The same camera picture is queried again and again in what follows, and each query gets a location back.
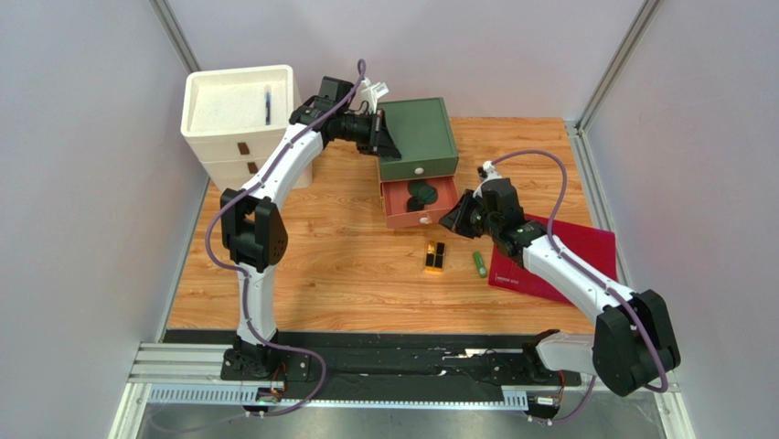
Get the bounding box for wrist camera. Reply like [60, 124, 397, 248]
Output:
[359, 78, 389, 113]
[474, 161, 502, 198]

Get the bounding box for black mounting base plate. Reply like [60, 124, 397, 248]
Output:
[162, 329, 582, 402]

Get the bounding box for white three-drawer organizer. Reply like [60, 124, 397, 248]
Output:
[180, 65, 302, 190]

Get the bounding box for green lipstick tube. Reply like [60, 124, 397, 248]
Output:
[472, 252, 488, 278]

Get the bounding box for black round jar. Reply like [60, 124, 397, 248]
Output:
[406, 197, 426, 212]

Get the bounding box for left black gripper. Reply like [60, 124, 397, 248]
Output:
[338, 110, 403, 162]

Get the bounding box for pink drawer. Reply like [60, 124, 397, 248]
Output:
[379, 176, 459, 229]

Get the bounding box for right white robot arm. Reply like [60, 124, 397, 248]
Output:
[439, 178, 681, 396]

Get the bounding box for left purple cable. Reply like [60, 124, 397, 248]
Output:
[145, 59, 368, 427]

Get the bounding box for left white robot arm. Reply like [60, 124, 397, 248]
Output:
[220, 77, 401, 380]

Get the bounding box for dark green round compact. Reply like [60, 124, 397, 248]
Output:
[407, 179, 438, 205]

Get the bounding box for red folder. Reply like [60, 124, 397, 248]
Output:
[487, 220, 618, 305]

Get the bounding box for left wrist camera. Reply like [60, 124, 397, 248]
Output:
[359, 78, 389, 113]

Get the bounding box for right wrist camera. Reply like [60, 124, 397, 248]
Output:
[474, 161, 502, 198]

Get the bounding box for green three-drawer organizer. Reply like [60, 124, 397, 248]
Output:
[378, 97, 459, 182]

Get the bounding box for aluminium frame rail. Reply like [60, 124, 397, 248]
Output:
[110, 330, 694, 438]

